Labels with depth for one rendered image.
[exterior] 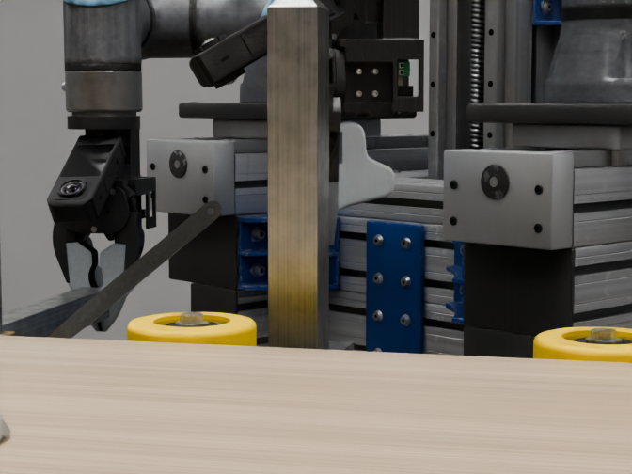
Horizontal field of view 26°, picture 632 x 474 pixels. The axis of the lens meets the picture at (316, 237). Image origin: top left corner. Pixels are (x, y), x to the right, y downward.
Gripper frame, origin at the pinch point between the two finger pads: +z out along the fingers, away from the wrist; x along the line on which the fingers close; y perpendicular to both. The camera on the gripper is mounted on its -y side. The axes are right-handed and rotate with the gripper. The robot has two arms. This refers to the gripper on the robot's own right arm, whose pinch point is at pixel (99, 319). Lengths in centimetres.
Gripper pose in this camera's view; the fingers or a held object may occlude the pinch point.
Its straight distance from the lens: 136.9
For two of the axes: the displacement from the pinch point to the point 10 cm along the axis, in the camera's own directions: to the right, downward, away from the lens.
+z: 0.0, 10.0, 1.0
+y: 2.3, -1.0, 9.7
